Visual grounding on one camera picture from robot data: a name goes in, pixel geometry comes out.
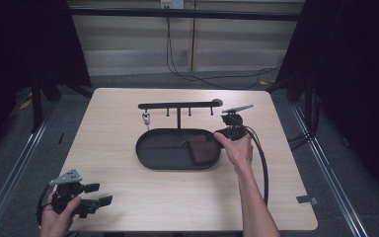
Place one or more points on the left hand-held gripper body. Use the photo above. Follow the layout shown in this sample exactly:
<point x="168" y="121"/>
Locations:
<point x="67" y="197"/>

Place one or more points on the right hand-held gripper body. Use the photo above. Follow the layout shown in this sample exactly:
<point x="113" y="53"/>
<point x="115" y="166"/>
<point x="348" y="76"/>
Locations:
<point x="235" y="126"/>

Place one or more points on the brown wallet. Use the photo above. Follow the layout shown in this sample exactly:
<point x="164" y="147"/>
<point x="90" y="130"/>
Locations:
<point x="204" y="152"/>

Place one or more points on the black hook stand with tray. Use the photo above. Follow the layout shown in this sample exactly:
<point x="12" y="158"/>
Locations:
<point x="164" y="151"/>

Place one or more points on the person's right hand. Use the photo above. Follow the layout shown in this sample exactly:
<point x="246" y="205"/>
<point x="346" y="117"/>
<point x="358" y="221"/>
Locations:
<point x="238" y="153"/>

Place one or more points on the person's left hand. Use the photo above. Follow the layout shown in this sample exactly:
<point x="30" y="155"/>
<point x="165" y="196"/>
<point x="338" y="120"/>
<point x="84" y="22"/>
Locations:
<point x="56" y="222"/>

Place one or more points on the small black floor piece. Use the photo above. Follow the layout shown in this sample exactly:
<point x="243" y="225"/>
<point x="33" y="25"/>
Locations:
<point x="60" y="138"/>

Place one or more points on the yellow floor scrap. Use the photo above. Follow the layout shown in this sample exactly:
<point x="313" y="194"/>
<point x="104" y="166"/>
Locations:
<point x="24" y="104"/>

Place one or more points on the grey tape piece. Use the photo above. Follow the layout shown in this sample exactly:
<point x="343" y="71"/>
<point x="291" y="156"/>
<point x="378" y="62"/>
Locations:
<point x="307" y="199"/>

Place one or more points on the black horizontal beam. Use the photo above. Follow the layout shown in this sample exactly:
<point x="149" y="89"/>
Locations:
<point x="184" y="14"/>

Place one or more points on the metal floor rail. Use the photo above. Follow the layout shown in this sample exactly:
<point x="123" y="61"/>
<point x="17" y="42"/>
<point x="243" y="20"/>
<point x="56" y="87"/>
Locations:
<point x="329" y="171"/>
<point x="13" y="171"/>

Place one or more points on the black frame post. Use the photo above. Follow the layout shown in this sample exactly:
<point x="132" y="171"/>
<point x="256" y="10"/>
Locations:
<point x="37" y="105"/>

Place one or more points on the white wall socket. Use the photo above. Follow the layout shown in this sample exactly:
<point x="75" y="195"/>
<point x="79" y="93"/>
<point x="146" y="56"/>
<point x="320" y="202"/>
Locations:
<point x="172" y="4"/>

